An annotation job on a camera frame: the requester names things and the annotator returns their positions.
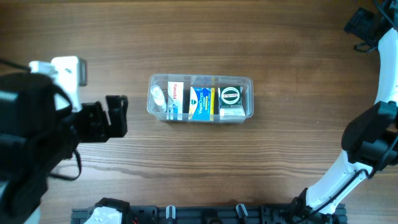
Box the green round-label box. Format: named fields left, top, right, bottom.
left=218, top=86, right=243, bottom=108

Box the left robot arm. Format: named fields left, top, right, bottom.
left=1, top=72, right=128, bottom=223

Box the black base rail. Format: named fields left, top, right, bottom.
left=70, top=204, right=348, bottom=224

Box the white pouch packet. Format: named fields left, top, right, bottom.
left=217, top=86, right=246, bottom=121

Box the clear plastic container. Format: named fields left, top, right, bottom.
left=147, top=74, right=254, bottom=123

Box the left camera cable black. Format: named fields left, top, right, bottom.
left=1, top=58, right=81, bottom=182

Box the white spray bottle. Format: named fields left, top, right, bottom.
left=150, top=85, right=167, bottom=113

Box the blue VapoDrops box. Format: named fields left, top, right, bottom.
left=188, top=86, right=215, bottom=122

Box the white Panadol box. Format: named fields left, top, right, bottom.
left=167, top=82, right=184, bottom=121

